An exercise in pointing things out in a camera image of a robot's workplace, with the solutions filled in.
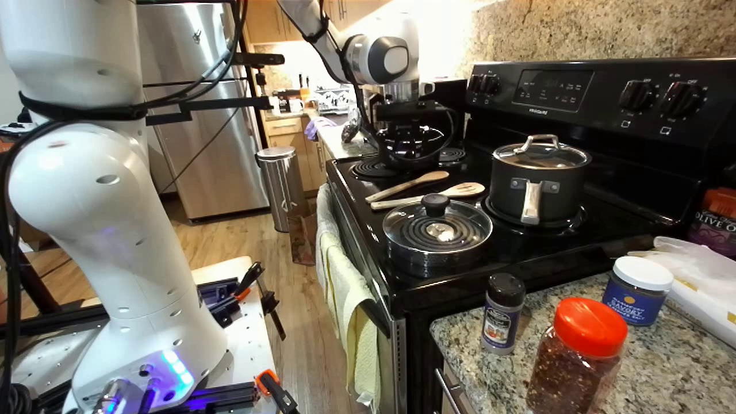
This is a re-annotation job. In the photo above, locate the white-lid blue tub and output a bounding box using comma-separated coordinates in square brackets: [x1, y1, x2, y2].
[601, 255, 677, 330]

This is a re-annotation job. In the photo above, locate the wooden wall cabinet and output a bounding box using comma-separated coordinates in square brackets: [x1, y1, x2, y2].
[244, 0, 392, 45]

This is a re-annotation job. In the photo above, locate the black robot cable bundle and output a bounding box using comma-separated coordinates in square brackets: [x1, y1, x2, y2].
[13, 0, 249, 124]

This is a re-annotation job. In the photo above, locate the stainless steel refrigerator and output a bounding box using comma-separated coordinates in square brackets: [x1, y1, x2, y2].
[136, 0, 271, 223]

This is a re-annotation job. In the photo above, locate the silver drawer handle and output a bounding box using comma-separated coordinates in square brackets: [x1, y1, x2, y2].
[432, 367, 471, 414]

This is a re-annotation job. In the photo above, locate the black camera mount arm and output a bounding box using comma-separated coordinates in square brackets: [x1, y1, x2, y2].
[145, 91, 273, 130]

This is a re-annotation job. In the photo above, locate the black-lid spice bottle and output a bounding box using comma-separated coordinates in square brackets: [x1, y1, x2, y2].
[481, 271, 528, 355]

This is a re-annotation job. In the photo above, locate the large black pot steel handle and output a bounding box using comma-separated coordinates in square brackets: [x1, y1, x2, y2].
[482, 147, 594, 230]

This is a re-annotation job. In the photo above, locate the pale yellow towel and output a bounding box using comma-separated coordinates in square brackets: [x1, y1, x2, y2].
[314, 183, 387, 412]

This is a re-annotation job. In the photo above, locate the slotted wooden spoon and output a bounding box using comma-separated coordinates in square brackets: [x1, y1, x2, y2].
[367, 180, 487, 215]

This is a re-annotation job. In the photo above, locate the orange-handled black clamp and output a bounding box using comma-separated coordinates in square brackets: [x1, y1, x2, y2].
[253, 369, 300, 414]

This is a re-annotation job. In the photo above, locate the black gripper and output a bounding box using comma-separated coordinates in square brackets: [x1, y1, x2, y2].
[369, 98, 432, 184]

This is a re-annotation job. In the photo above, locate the black stand pole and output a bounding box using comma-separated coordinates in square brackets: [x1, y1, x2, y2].
[227, 0, 271, 151]

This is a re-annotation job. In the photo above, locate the glass lid with steel handle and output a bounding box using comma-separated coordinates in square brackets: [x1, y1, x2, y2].
[489, 131, 594, 176]

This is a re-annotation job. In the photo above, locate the blue and black clamp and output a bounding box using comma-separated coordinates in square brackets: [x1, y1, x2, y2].
[195, 262, 267, 330]

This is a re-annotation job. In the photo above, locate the purple and orange package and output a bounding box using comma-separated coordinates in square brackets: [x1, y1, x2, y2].
[685, 187, 736, 260]

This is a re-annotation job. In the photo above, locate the wooden cabinet with drawers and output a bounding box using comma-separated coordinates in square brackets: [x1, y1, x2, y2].
[263, 113, 332, 198]

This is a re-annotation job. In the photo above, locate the red-lid spice jar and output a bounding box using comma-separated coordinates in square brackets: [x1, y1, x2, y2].
[525, 297, 631, 414]

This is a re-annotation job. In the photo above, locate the steel trash can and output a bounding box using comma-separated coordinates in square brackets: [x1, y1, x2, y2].
[253, 146, 306, 236]

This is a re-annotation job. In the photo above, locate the white plastic bag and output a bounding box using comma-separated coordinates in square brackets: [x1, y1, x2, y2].
[651, 236, 736, 351]

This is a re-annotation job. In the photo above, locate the black stereo camera bar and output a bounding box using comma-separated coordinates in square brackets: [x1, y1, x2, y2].
[220, 51, 288, 69]

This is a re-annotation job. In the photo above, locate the black electric stove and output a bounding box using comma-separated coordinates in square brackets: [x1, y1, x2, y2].
[325, 55, 736, 414]

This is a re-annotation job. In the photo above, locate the black velcro strap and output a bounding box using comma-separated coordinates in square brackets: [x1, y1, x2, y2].
[299, 17, 334, 45]

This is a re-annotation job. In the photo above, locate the white robot mounting table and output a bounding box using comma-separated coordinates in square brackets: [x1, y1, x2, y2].
[187, 255, 280, 414]

